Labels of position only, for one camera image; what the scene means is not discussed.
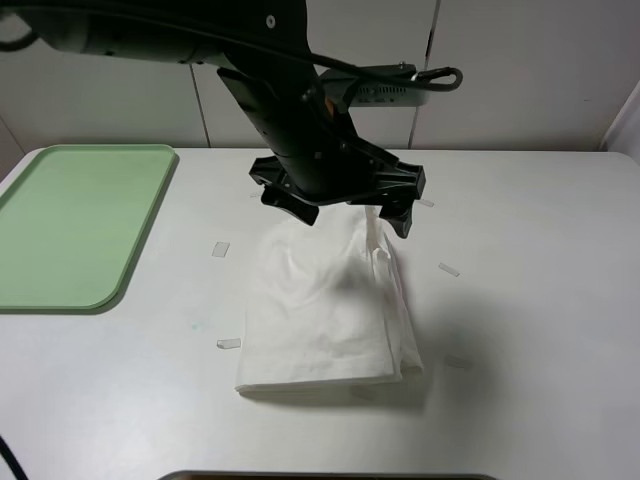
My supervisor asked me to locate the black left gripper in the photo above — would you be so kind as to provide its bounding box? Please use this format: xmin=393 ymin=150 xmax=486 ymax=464
xmin=249 ymin=140 xmax=426 ymax=239

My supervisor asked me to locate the white short sleeve shirt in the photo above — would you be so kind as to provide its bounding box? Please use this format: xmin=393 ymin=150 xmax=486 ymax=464
xmin=236 ymin=205 xmax=423 ymax=395

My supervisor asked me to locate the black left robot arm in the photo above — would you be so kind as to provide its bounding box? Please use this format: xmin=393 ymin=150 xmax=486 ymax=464
xmin=1 ymin=1 xmax=428 ymax=237

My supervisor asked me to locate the green plastic tray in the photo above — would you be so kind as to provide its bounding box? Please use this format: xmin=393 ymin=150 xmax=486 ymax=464
xmin=1 ymin=145 xmax=177 ymax=312

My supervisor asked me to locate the clear tape piece right middle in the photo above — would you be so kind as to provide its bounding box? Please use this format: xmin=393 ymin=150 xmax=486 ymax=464
xmin=438 ymin=263 xmax=460 ymax=277

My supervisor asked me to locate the clear tape piece left middle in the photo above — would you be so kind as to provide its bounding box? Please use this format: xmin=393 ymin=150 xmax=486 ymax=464
xmin=212 ymin=242 xmax=230 ymax=258

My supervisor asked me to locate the clear tape piece left front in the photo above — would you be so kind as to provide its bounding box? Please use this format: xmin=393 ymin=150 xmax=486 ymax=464
xmin=216 ymin=338 xmax=241 ymax=350

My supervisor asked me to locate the clear tape piece front right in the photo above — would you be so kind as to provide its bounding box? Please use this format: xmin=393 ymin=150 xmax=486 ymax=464
xmin=444 ymin=355 xmax=473 ymax=371

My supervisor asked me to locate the clear tape piece front centre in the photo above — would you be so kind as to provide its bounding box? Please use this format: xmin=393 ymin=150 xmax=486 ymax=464
xmin=349 ymin=385 xmax=376 ymax=402

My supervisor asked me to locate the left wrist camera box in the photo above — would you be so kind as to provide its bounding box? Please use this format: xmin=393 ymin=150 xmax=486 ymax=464
xmin=320 ymin=69 xmax=429 ymax=109

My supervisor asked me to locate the black left camera cable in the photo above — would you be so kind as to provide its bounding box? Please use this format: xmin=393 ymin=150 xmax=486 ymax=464
xmin=0 ymin=9 xmax=464 ymax=94

